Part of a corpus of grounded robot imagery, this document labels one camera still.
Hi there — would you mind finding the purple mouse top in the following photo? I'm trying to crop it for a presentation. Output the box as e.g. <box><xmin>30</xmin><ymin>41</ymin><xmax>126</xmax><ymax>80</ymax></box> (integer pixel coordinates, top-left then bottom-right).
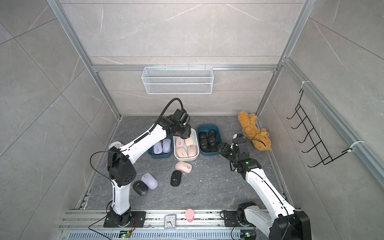
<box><xmin>153</xmin><ymin>141</ymin><xmax>163</xmax><ymax>155</ymax></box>

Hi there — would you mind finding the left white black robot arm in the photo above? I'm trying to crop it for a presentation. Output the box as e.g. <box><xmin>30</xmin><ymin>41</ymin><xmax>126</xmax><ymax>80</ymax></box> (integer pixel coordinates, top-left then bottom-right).
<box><xmin>107</xmin><ymin>109</ymin><xmax>191</xmax><ymax>227</ymax></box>

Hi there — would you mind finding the white storage box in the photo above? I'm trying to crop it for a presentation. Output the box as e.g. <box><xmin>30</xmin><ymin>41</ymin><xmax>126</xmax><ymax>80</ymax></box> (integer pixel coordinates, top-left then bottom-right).
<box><xmin>173</xmin><ymin>129</ymin><xmax>200</xmax><ymax>162</ymax></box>

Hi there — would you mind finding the pink mouse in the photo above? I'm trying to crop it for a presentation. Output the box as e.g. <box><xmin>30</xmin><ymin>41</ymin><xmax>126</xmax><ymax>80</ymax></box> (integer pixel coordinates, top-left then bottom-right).
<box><xmin>175</xmin><ymin>162</ymin><xmax>193</xmax><ymax>174</ymax></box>
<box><xmin>185</xmin><ymin>136</ymin><xmax>195</xmax><ymax>147</ymax></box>
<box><xmin>176</xmin><ymin>147</ymin><xmax>189</xmax><ymax>159</ymax></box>
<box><xmin>175</xmin><ymin>137</ymin><xmax>186</xmax><ymax>148</ymax></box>
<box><xmin>187</xmin><ymin>145</ymin><xmax>197</xmax><ymax>158</ymax></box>

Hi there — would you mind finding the purple mouse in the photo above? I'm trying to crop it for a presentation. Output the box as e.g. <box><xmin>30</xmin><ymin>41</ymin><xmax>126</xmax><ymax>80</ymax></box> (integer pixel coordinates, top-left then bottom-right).
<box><xmin>153</xmin><ymin>141</ymin><xmax>163</xmax><ymax>155</ymax></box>
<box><xmin>162</xmin><ymin>138</ymin><xmax>172</xmax><ymax>154</ymax></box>
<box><xmin>141</xmin><ymin>173</ymin><xmax>159</xmax><ymax>190</ymax></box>

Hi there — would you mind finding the small white desk clock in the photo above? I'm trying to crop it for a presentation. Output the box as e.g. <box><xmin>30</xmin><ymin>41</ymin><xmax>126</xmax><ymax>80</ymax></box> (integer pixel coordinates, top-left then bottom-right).
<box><xmin>164</xmin><ymin>214</ymin><xmax>177</xmax><ymax>230</ymax></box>

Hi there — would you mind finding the black mouse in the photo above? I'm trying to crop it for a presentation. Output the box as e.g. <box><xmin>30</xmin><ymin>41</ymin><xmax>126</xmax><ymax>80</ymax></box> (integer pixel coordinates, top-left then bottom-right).
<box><xmin>200</xmin><ymin>138</ymin><xmax>210</xmax><ymax>153</ymax></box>
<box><xmin>133</xmin><ymin>180</ymin><xmax>149</xmax><ymax>196</ymax></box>
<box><xmin>198</xmin><ymin>132</ymin><xmax>207</xmax><ymax>140</ymax></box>
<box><xmin>170</xmin><ymin>170</ymin><xmax>183</xmax><ymax>187</ymax></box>
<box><xmin>208</xmin><ymin>130</ymin><xmax>217</xmax><ymax>138</ymax></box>
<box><xmin>207</xmin><ymin>136</ymin><xmax>218</xmax><ymax>148</ymax></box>

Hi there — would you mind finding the purple mouse bottom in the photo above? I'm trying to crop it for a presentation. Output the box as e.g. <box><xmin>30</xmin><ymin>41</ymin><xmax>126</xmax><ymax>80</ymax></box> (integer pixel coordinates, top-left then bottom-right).
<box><xmin>162</xmin><ymin>138</ymin><xmax>172</xmax><ymax>154</ymax></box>

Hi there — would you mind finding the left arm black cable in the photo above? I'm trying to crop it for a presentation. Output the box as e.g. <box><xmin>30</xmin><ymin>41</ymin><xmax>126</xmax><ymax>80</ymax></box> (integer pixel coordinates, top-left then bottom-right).
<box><xmin>89</xmin><ymin>97</ymin><xmax>184</xmax><ymax>181</ymax></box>

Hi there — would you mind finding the pink cylinder object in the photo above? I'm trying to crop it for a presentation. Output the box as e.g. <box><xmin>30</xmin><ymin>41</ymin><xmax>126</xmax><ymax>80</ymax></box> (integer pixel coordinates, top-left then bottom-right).
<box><xmin>185</xmin><ymin>209</ymin><xmax>195</xmax><ymax>223</ymax></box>

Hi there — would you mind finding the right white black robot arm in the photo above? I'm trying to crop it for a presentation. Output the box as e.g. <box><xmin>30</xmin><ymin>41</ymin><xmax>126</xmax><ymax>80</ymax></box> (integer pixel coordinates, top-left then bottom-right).
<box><xmin>218</xmin><ymin>134</ymin><xmax>312</xmax><ymax>240</ymax></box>

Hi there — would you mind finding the white wire mesh basket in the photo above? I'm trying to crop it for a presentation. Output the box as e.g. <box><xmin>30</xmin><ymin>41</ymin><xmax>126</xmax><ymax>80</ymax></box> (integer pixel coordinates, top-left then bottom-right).
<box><xmin>142</xmin><ymin>66</ymin><xmax>214</xmax><ymax>95</ymax></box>

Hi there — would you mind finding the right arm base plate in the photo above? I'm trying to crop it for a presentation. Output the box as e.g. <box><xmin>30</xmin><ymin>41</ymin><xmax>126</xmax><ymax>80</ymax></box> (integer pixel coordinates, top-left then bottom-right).
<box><xmin>220</xmin><ymin>210</ymin><xmax>240</xmax><ymax>227</ymax></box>

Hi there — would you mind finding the brown teddy bear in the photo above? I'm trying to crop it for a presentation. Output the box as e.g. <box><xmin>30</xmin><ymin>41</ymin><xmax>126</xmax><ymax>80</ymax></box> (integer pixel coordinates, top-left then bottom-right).
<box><xmin>238</xmin><ymin>111</ymin><xmax>272</xmax><ymax>151</ymax></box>

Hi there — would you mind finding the teal storage box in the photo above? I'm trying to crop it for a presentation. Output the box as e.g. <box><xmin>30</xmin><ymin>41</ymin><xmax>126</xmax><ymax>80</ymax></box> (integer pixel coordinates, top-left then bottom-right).
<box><xmin>197</xmin><ymin>124</ymin><xmax>222</xmax><ymax>156</ymax></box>
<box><xmin>148</xmin><ymin>137</ymin><xmax>173</xmax><ymax>159</ymax></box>

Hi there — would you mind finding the left teal storage box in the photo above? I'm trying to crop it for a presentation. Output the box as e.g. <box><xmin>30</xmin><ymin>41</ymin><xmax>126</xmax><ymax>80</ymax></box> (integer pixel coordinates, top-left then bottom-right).
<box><xmin>148</xmin><ymin>137</ymin><xmax>173</xmax><ymax>159</ymax></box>

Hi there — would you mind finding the right teal storage box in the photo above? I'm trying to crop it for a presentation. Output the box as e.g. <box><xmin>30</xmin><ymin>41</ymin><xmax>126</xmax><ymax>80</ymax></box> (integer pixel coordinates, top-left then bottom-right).
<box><xmin>197</xmin><ymin>124</ymin><xmax>222</xmax><ymax>156</ymax></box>

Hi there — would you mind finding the black wall hook rack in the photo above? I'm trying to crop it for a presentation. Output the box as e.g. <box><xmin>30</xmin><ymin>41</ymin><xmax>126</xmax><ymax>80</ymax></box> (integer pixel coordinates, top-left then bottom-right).
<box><xmin>286</xmin><ymin>89</ymin><xmax>365</xmax><ymax>168</ymax></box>

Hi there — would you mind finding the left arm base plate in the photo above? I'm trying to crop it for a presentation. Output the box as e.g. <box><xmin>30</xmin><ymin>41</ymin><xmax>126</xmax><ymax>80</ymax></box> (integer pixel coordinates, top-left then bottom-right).
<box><xmin>103</xmin><ymin>211</ymin><xmax>146</xmax><ymax>228</ymax></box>

